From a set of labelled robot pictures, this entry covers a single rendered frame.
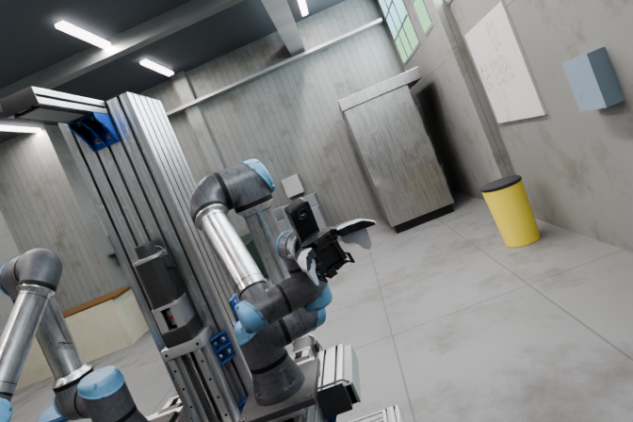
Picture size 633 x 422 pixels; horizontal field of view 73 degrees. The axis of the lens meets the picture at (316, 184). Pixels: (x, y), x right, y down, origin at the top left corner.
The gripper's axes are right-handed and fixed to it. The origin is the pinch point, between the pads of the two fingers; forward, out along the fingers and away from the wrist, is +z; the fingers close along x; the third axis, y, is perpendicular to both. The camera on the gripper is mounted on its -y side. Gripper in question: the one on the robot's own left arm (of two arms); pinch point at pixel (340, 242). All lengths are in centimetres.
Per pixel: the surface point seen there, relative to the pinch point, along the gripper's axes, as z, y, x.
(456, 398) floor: -151, 156, -66
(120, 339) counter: -725, 110, 164
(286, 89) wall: -777, -134, -336
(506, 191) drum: -270, 125, -273
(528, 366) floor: -136, 162, -110
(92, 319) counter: -738, 60, 184
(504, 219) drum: -280, 151, -263
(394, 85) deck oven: -514, -27, -389
